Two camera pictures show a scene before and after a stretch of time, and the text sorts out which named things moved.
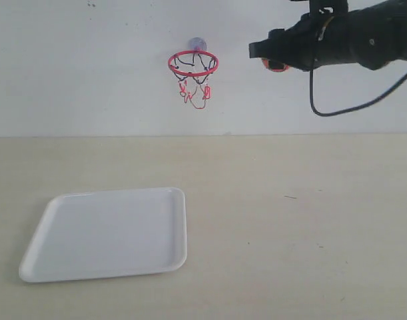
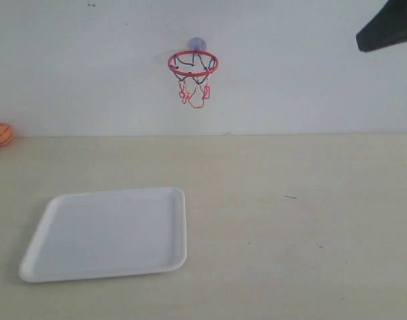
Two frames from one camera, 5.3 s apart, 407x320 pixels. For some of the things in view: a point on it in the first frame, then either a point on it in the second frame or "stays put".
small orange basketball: [274, 67] → [0, 133]
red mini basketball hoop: [191, 69] stays put
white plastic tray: [106, 234] stays put
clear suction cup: [198, 43] stays put
